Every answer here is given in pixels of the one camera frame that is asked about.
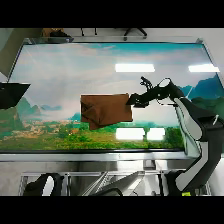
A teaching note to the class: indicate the black chair base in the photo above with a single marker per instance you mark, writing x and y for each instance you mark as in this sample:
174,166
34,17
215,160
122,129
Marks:
135,32

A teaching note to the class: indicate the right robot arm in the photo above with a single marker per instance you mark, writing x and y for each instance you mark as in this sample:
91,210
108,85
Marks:
206,146

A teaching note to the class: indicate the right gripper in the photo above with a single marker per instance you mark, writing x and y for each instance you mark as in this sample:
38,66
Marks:
137,99

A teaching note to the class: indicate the brown T-shirt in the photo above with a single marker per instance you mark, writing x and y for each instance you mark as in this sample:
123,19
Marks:
106,110

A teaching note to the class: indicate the silver frame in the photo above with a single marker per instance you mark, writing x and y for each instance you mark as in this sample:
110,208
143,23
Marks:
100,160

